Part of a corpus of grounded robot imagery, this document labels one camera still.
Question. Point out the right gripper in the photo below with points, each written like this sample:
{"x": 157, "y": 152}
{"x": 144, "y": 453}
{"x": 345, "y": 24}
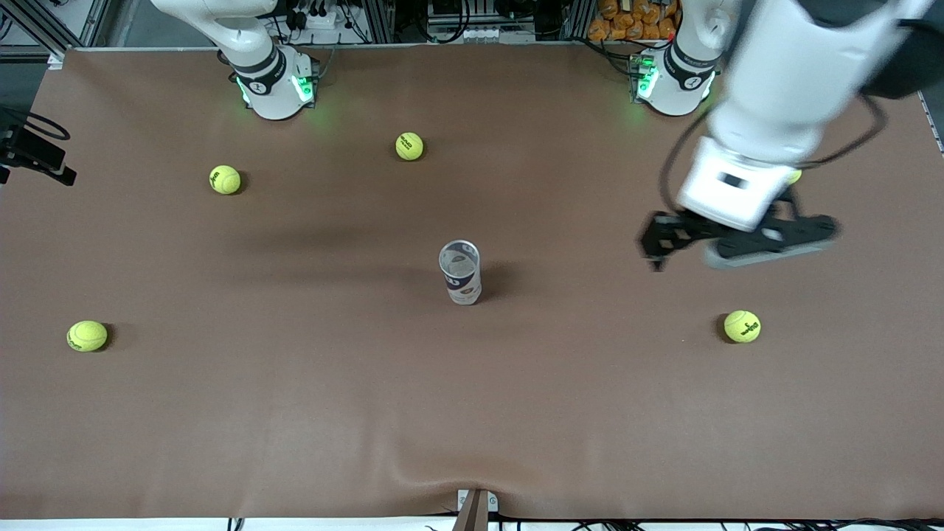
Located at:
{"x": 29, "y": 151}

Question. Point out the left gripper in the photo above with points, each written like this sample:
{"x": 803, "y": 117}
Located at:
{"x": 666, "y": 234}

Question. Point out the clear tennis ball can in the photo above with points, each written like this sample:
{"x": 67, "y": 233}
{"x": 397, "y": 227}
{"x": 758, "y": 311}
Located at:
{"x": 463, "y": 284}

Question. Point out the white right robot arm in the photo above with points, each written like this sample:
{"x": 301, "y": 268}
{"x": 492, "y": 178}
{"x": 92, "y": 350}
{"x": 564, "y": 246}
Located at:
{"x": 258, "y": 74}

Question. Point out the orange netted bags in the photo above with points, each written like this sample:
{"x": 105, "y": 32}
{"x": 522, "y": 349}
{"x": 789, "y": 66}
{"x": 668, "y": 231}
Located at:
{"x": 634, "y": 26}

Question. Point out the brown table mat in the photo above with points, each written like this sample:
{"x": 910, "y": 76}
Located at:
{"x": 516, "y": 405}

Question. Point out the white power strip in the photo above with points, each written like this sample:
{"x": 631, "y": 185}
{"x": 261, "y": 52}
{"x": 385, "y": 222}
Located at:
{"x": 317, "y": 21}

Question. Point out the white terminal strip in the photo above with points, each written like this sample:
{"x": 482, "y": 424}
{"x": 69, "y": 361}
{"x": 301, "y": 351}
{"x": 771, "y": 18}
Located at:
{"x": 479, "y": 35}

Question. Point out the aluminium cage frame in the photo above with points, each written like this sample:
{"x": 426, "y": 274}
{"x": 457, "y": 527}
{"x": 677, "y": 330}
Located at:
{"x": 57, "y": 59}

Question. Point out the metal camera bracket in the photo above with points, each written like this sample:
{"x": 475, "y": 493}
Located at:
{"x": 476, "y": 512}

